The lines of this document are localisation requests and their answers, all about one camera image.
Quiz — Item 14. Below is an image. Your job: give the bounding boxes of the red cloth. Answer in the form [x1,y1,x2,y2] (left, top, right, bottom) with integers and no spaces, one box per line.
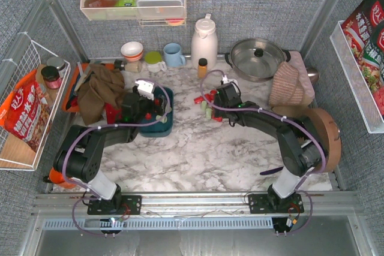
[104,103,122,124]

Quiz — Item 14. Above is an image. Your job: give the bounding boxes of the teal storage basket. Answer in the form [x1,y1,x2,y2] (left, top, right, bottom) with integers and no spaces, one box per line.
[139,87,173,138]

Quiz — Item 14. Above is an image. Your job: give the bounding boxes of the brown cloth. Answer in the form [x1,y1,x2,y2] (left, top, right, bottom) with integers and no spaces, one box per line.
[77,64,127,126]

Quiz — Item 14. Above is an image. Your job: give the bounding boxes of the pink striped towel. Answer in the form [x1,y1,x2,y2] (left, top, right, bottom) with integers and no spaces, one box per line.
[269,62,304,107]

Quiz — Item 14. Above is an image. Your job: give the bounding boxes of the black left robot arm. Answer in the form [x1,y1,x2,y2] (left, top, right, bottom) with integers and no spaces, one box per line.
[53,86,173,207]

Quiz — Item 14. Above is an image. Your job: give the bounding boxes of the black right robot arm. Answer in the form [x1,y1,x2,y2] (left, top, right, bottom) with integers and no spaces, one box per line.
[214,83,328,203]

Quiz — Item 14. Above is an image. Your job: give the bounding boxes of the orange spice bottle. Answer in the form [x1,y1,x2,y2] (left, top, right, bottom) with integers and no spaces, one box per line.
[197,58,208,79]

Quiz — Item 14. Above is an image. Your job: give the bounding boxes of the pepper grinder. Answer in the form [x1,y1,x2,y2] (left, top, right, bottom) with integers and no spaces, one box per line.
[113,59,142,73]

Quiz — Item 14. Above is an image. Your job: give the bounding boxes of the steel pot with lid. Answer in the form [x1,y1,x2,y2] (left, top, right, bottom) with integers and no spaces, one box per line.
[224,38,291,82]

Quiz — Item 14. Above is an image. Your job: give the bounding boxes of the green lid cup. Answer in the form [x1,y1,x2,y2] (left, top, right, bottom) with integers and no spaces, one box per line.
[144,51,167,73]

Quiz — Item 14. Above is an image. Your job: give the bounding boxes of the white orange bowl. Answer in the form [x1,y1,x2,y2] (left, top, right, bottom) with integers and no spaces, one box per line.
[120,41,143,61]

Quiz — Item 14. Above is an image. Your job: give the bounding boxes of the white thermos jug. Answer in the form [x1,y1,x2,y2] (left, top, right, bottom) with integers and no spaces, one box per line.
[191,13,218,71]

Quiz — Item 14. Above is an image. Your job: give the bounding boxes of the blue mug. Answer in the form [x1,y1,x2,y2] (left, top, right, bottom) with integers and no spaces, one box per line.
[163,43,186,68]

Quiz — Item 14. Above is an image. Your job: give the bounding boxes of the orange tray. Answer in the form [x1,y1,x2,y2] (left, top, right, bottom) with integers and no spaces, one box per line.
[61,62,114,113]

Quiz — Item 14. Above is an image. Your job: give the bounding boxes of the brown cardboard sheet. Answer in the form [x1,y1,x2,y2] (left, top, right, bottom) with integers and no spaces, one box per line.
[269,99,313,118]

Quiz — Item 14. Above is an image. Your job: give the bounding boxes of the pink egg tray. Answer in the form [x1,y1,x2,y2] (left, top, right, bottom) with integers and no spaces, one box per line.
[288,50,315,100]

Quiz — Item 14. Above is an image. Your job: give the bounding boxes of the silver lid jar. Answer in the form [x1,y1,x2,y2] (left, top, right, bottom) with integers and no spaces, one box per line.
[46,56,65,71]

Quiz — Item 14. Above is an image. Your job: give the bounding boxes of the red lid jar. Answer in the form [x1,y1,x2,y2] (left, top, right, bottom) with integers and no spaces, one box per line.
[41,66,62,90]

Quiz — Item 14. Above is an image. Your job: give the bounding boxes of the round wooden board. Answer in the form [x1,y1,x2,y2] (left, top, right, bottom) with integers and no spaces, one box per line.
[302,108,341,172]

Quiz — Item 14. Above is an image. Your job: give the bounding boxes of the orange cup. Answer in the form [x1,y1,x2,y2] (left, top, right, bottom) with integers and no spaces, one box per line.
[48,168,77,189]

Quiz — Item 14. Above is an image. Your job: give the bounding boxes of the clear plastic containers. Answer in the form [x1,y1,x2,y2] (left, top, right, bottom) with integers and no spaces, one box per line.
[136,0,184,19]

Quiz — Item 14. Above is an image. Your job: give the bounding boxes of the red snack bag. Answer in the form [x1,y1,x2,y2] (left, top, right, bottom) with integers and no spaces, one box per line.
[1,70,50,152]

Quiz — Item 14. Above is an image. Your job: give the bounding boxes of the red seasoning packet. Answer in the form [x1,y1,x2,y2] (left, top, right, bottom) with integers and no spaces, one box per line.
[341,0,383,116]

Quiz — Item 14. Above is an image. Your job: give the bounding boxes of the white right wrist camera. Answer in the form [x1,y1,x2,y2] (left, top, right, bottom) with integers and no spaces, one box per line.
[221,75,238,85]

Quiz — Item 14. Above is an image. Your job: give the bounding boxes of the purple handled knife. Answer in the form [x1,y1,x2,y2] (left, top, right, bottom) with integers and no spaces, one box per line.
[260,167,283,176]

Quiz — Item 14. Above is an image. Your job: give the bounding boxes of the white wire basket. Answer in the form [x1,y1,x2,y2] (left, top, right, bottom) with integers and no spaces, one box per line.
[1,32,71,171]

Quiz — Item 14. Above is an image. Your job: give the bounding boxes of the white mesh wall basket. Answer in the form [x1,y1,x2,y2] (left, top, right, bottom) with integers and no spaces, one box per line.
[329,20,383,134]

